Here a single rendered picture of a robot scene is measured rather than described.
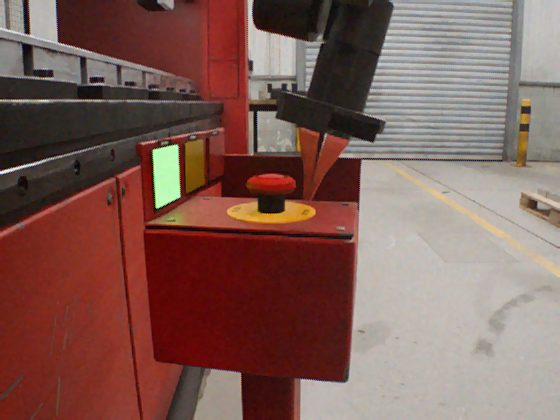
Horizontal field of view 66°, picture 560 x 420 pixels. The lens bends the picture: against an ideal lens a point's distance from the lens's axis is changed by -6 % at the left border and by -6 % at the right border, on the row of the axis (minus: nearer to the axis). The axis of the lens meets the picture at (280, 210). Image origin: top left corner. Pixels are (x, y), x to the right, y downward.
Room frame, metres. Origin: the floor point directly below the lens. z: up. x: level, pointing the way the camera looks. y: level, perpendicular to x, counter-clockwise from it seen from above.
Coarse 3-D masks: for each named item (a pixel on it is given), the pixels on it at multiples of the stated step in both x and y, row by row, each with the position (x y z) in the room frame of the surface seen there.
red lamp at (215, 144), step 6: (210, 138) 0.47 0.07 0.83; (216, 138) 0.49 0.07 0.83; (222, 138) 0.51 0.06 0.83; (210, 144) 0.47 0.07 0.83; (216, 144) 0.49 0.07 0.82; (222, 144) 0.50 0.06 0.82; (210, 150) 0.47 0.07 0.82; (216, 150) 0.49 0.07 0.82; (222, 150) 0.50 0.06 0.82; (210, 156) 0.47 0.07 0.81; (216, 156) 0.48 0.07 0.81; (222, 156) 0.50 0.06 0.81; (210, 162) 0.47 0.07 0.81; (216, 162) 0.48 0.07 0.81; (222, 162) 0.50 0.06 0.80; (210, 168) 0.46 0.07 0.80; (216, 168) 0.48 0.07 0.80; (222, 168) 0.50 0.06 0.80; (210, 174) 0.46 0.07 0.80; (216, 174) 0.48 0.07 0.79; (222, 174) 0.50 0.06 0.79; (210, 180) 0.46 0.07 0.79
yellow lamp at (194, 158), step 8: (192, 144) 0.42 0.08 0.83; (200, 144) 0.44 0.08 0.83; (192, 152) 0.42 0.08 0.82; (200, 152) 0.44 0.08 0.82; (192, 160) 0.42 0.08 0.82; (200, 160) 0.44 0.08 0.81; (192, 168) 0.42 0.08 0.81; (200, 168) 0.44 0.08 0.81; (192, 176) 0.42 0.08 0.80; (200, 176) 0.44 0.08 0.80; (192, 184) 0.41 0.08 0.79; (200, 184) 0.43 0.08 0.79
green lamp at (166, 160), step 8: (160, 152) 0.35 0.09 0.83; (168, 152) 0.37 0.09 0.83; (176, 152) 0.38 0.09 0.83; (160, 160) 0.35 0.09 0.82; (168, 160) 0.37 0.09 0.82; (176, 160) 0.38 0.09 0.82; (160, 168) 0.35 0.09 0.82; (168, 168) 0.36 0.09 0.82; (176, 168) 0.38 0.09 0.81; (160, 176) 0.35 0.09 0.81; (168, 176) 0.36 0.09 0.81; (176, 176) 0.38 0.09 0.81; (160, 184) 0.35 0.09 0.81; (168, 184) 0.36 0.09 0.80; (176, 184) 0.38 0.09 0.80; (160, 192) 0.35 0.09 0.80; (168, 192) 0.36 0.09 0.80; (176, 192) 0.38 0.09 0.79; (160, 200) 0.35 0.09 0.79; (168, 200) 0.36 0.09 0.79
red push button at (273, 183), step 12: (252, 180) 0.36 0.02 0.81; (264, 180) 0.35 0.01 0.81; (276, 180) 0.35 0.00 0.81; (288, 180) 0.35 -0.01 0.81; (252, 192) 0.35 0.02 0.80; (264, 192) 0.35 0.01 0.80; (276, 192) 0.34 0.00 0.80; (288, 192) 0.35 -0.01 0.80; (264, 204) 0.35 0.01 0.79; (276, 204) 0.35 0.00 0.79
